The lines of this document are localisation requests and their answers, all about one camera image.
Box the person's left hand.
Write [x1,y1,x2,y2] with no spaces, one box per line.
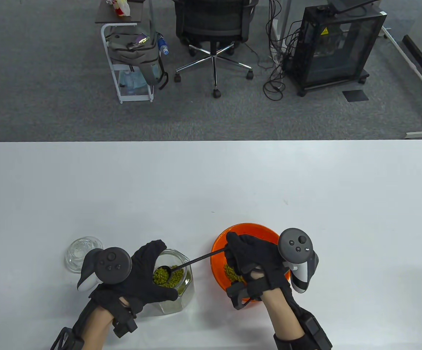
[89,239,180,315]

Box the person's right hand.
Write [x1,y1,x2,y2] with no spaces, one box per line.
[225,232,292,294]

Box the large green mung beans heap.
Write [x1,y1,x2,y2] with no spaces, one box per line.
[153,265,184,288]

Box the small mung beans portion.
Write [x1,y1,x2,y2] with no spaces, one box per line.
[224,263,246,284]

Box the clear glass jar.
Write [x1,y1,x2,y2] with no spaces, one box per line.
[149,249,195,314]

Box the orange plastic bowl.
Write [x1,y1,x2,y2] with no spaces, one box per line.
[211,223,291,302]

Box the black measuring scoop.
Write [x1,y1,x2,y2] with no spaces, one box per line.
[154,248,229,284]

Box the clear glass jar lid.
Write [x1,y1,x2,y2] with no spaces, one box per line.
[64,236,104,274]

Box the person's left forearm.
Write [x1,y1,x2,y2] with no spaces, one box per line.
[81,306,118,350]

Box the person's right forearm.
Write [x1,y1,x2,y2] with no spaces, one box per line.
[261,288,306,350]

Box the dark grey left hand controller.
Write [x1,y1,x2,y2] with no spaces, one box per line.
[78,248,133,292]

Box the dark grey hand controller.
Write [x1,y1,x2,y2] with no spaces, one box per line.
[278,228,320,293]
[78,248,133,292]

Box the dark grey right hand controller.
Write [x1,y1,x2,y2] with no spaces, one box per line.
[278,228,320,293]

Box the black floor plate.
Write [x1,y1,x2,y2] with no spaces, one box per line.
[342,90,369,102]

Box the pale blue plastic bag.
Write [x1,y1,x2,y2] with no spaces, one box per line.
[118,69,149,96]

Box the black glass-walled cabinet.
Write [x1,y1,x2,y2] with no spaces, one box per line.
[290,4,388,97]

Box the grey backpack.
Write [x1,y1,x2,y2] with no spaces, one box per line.
[105,22,169,91]

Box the black office chair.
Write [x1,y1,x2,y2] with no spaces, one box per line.
[174,0,260,99]

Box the shiny colourful packet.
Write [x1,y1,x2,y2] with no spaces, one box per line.
[127,34,149,50]

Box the white cart with dark top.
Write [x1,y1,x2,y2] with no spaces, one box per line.
[95,0,156,104]

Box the red and yellow snack bag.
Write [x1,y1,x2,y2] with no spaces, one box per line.
[106,0,131,17]

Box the black left wrist strap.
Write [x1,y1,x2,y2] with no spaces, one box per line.
[50,327,85,350]

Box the black wrist strap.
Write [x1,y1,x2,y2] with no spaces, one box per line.
[50,327,85,350]
[273,306,333,350]

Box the black right wrist strap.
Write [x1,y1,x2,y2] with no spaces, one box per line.
[273,306,333,350]

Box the black cable bundle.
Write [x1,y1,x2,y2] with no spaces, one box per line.
[256,0,306,102]

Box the white post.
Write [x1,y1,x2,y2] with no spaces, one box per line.
[269,0,292,42]

